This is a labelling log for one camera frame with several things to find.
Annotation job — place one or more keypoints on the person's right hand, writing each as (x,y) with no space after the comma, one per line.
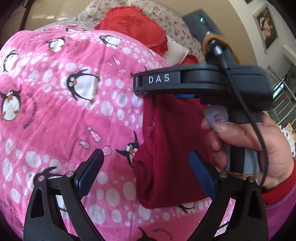
(281,163)

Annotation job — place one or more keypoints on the red sleeve forearm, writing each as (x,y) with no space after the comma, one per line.
(279,198)

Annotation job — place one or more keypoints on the floral bed cover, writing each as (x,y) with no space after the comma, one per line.
(173,25)

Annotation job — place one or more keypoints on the beige square pillow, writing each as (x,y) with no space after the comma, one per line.
(176,53)

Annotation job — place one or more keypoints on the framed wall photo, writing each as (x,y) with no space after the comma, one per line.
(266,26)

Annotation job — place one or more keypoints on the left red heart cushion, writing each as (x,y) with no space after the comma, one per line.
(131,21)

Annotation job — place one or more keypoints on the dark red garment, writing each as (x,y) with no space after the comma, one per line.
(171,129)

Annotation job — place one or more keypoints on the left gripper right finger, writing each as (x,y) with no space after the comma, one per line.
(236,211)

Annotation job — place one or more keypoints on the grey camera box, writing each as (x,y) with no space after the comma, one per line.
(213,44)

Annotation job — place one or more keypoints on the white ornate headboard chair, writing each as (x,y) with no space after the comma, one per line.
(289,134)

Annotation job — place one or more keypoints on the metal stair railing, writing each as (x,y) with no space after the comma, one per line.
(283,109)

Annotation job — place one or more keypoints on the red heart cushion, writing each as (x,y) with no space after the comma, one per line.
(131,21)
(190,59)

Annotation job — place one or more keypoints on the right red heart cushion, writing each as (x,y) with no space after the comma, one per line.
(190,59)

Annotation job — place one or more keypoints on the pink penguin blanket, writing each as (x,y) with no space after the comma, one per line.
(65,92)

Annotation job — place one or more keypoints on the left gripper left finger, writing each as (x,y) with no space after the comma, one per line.
(55,210)

